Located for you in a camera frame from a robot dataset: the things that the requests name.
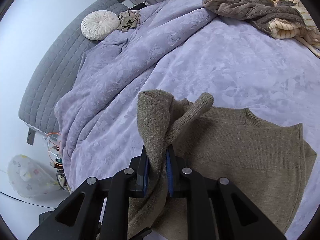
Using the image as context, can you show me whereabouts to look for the grey quilted mattress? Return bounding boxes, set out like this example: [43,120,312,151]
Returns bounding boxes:
[18,0,128,134]

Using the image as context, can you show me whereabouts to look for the lavender plush blanket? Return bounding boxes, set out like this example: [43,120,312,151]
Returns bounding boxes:
[55,0,319,239]

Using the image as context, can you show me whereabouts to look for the olive brown knit sweater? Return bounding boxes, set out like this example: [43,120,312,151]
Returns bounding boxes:
[127,90,317,239]

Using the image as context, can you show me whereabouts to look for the dark brown fuzzy garment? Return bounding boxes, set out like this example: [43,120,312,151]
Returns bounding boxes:
[202,0,309,36]

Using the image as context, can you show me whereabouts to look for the orange cable bundle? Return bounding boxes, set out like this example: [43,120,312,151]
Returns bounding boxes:
[46,132,66,188]

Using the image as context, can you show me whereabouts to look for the cream striped garment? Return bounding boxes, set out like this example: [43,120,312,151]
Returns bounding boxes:
[236,0,320,58]

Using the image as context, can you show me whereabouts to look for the round cream pleated cushion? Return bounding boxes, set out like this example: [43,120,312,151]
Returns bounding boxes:
[80,10,120,41]

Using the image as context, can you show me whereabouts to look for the small beige crumpled garment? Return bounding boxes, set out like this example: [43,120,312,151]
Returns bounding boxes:
[118,10,140,32]

